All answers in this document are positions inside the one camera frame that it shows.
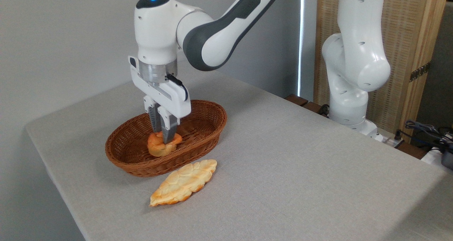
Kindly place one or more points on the wooden rattan folding screen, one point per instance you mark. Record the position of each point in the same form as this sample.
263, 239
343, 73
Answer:
407, 39

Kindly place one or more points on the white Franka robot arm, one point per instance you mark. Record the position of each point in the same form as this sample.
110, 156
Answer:
219, 39

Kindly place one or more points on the long braided bread loaf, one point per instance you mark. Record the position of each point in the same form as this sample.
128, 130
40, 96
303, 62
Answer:
184, 181

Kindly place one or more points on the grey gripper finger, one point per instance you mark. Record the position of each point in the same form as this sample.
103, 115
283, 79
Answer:
153, 117
169, 127

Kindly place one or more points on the brown wicker basket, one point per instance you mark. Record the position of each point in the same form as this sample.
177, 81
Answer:
131, 156

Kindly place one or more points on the black metal hinge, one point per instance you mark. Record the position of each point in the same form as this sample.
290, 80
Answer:
420, 71

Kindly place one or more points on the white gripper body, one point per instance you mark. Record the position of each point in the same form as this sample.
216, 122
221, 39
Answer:
170, 103

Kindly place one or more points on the small round bread roll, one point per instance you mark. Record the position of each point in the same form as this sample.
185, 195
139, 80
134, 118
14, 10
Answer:
159, 149

